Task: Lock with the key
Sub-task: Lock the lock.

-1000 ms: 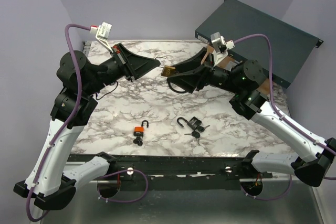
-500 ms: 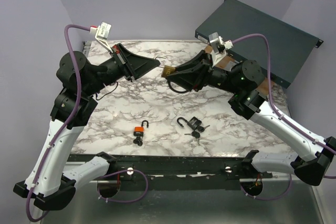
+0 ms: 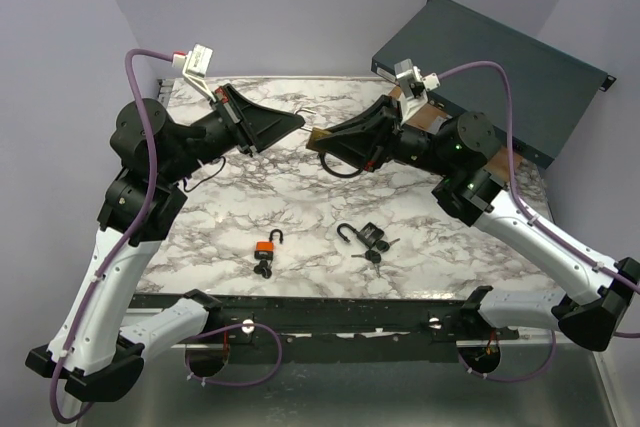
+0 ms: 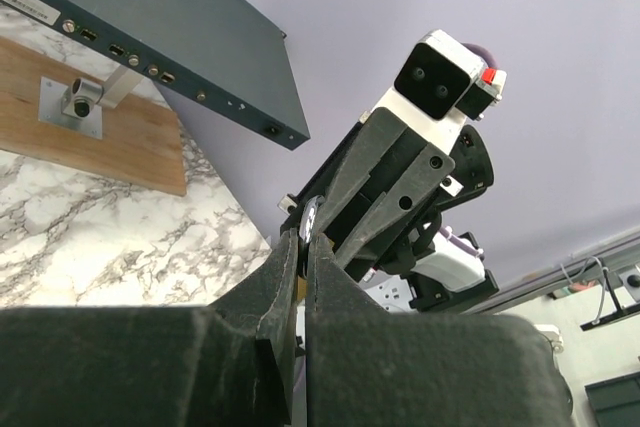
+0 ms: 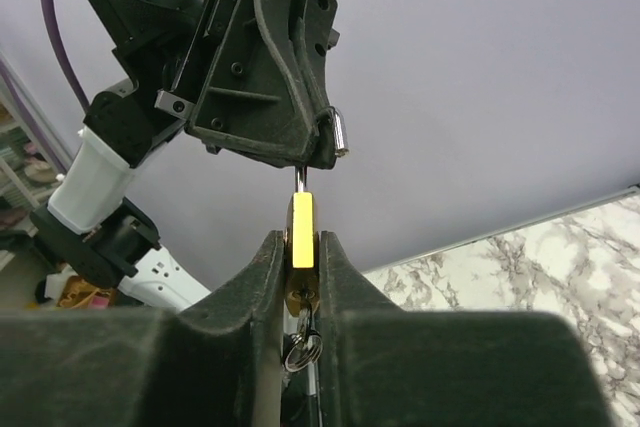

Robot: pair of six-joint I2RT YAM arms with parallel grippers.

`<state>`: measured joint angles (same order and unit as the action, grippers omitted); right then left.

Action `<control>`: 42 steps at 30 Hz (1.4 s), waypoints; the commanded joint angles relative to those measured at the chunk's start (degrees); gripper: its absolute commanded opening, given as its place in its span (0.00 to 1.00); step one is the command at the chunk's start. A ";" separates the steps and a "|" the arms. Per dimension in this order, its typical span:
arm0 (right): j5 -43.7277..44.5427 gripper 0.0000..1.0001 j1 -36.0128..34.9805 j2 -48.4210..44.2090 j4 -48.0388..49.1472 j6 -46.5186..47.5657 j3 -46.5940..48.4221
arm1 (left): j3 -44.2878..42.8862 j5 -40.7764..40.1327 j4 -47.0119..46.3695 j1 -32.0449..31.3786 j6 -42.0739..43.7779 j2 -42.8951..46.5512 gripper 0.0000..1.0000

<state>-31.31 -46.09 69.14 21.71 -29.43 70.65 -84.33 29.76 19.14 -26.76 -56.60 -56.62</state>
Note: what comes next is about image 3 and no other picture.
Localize black padlock key bunch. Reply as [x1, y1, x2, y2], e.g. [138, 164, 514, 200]
[351, 238, 399, 278]

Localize wooden board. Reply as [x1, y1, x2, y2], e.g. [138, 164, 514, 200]
[386, 100, 509, 182]

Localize brass padlock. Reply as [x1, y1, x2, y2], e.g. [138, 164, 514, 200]
[294, 107, 330, 152]

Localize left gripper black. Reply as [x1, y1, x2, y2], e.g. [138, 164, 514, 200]
[161, 82, 306, 185]

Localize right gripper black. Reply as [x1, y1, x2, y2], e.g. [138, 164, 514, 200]
[313, 95, 455, 178]

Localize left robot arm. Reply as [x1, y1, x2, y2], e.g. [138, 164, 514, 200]
[26, 84, 304, 403]

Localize black padlock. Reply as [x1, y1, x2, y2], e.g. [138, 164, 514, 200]
[336, 222, 385, 249]

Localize black mounting rail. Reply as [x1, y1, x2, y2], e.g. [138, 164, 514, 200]
[124, 291, 521, 364]

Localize black coiled cable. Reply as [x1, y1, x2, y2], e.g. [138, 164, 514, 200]
[319, 151, 362, 179]

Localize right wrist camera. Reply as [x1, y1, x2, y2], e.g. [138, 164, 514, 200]
[394, 59, 440, 124]

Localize dark teal network switch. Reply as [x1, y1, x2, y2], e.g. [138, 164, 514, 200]
[371, 0, 616, 168]

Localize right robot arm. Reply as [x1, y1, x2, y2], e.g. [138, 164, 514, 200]
[307, 96, 639, 352]

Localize orange padlock with keys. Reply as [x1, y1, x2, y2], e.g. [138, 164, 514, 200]
[254, 229, 284, 279]

